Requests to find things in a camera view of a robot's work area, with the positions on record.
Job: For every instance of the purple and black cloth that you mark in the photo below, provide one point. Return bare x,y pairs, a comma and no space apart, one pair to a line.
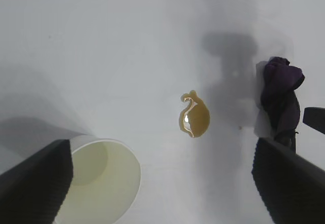
279,94

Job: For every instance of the white paper cup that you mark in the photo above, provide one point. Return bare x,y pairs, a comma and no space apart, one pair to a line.
106,178

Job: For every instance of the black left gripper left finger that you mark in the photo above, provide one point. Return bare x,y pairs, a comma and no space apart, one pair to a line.
33,188

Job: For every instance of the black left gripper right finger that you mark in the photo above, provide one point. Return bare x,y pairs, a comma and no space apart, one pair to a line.
292,188

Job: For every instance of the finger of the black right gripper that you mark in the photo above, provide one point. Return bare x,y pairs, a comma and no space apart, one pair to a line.
316,118

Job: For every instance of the brown liquid spill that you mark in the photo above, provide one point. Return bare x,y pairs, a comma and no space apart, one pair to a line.
199,117

